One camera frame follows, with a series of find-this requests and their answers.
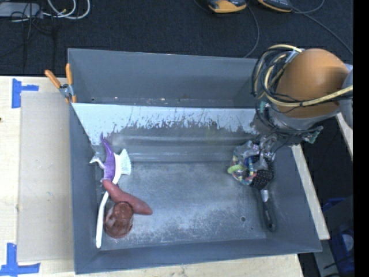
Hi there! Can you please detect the white dish brush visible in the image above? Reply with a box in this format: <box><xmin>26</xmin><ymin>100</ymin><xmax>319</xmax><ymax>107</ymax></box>
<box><xmin>95</xmin><ymin>148</ymin><xmax>133</xmax><ymax>249</ymax></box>

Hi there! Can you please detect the grey metal bin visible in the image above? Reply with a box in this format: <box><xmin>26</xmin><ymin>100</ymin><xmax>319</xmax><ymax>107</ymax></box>
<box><xmin>67</xmin><ymin>48</ymin><xmax>323</xmax><ymax>275</ymax></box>

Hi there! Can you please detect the red-brown toy sweet potato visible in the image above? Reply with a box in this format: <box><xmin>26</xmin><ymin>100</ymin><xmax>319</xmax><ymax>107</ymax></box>
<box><xmin>102</xmin><ymin>179</ymin><xmax>153</xmax><ymax>216</ymax></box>

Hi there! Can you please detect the black slotted spatula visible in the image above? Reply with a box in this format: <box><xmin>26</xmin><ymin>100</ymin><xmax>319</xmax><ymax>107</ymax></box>
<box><xmin>250</xmin><ymin>169</ymin><xmax>277</xmax><ymax>233</ymax></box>

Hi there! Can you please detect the pale wood flat board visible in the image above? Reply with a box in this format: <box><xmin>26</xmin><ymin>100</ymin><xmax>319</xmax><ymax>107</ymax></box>
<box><xmin>16</xmin><ymin>91</ymin><xmax>76</xmax><ymax>264</ymax></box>

